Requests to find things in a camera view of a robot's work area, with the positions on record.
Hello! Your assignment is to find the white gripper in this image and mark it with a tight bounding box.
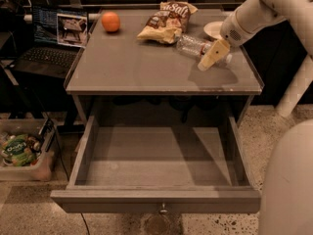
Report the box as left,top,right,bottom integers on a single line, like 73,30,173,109
198,12,252,71

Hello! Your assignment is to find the clear plastic water bottle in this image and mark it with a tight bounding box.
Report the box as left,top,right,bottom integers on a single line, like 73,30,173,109
175,33,233,66

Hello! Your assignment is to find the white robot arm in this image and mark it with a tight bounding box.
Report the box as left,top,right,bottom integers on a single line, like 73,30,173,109
198,0,313,235

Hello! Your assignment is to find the grey open top drawer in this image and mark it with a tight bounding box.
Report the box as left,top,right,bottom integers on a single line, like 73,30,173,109
51,117,260,213

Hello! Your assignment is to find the metal drawer knob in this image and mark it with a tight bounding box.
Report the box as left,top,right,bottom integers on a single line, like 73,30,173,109
158,204,168,214

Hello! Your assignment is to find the white ceramic bowl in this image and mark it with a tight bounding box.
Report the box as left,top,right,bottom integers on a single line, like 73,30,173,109
203,22,222,40

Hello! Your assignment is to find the yellow chip bag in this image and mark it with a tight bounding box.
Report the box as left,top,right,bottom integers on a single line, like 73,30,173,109
137,1,198,44

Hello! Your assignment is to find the white diagonal pole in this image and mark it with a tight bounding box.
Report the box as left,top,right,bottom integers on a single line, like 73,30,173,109
276,55,313,118

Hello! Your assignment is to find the orange fruit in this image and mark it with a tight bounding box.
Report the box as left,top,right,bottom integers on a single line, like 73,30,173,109
101,12,120,32

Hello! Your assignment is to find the black open laptop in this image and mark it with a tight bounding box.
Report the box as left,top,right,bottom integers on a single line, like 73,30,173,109
11,5,88,78

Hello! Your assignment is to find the clear plastic storage bin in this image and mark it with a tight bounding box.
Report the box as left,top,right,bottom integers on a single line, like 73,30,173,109
0,119,60,181

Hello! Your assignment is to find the green snack bag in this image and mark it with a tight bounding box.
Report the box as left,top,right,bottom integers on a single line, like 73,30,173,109
1,134,35,166

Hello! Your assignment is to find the grey cabinet frame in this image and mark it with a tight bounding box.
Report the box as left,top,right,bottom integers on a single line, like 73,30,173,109
66,8,263,119

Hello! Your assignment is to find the black floor cable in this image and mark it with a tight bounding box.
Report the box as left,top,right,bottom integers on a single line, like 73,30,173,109
53,127,91,235

